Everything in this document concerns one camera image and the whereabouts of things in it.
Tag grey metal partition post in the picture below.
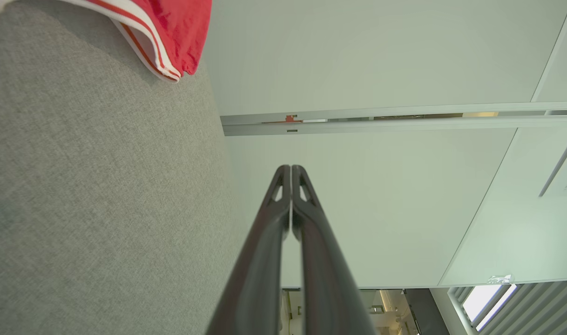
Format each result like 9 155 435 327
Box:
221 101 567 137

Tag grey slatted window blind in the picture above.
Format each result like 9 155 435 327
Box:
446 275 567 335

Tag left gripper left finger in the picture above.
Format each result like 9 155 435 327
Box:
204 165 291 335

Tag dark background pillar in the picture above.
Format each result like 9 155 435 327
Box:
404 288 449 335

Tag red garment with striped trim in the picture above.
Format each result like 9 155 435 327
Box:
0 0 213 83

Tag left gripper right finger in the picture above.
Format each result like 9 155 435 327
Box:
291 165 377 335

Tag grey fabric sofa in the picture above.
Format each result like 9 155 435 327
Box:
0 0 252 335

